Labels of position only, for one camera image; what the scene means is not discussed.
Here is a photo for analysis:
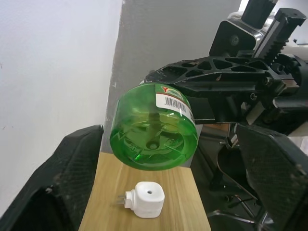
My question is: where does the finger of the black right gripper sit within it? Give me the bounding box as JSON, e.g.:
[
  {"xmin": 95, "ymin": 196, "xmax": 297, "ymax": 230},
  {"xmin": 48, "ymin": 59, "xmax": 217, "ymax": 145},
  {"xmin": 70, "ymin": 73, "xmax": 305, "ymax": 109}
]
[
  {"xmin": 189, "ymin": 95, "xmax": 244, "ymax": 125},
  {"xmin": 143, "ymin": 54, "xmax": 274, "ymax": 97}
]

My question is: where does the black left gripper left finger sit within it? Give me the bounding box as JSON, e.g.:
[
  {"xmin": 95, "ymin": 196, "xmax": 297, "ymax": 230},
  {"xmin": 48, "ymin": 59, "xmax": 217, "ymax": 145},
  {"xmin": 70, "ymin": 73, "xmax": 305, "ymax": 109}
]
[{"xmin": 0, "ymin": 124, "xmax": 104, "ymax": 231}]

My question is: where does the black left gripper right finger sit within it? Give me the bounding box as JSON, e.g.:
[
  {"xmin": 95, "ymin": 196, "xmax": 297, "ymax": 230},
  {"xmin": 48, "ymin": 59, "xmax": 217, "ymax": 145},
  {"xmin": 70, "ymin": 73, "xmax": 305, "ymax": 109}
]
[{"xmin": 234, "ymin": 124, "xmax": 308, "ymax": 231}]

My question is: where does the green liquid repellent bottle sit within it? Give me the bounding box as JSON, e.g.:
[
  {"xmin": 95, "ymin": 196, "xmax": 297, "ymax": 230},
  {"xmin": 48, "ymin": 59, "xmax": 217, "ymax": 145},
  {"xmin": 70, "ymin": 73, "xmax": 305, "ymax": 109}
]
[{"xmin": 109, "ymin": 83, "xmax": 200, "ymax": 170}]

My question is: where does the white mosquito repellent heater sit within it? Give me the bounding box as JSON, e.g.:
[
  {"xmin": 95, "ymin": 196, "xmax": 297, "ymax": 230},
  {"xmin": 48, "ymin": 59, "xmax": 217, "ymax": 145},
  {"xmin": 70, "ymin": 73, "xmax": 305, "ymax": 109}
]
[{"xmin": 115, "ymin": 181, "xmax": 166, "ymax": 219}]

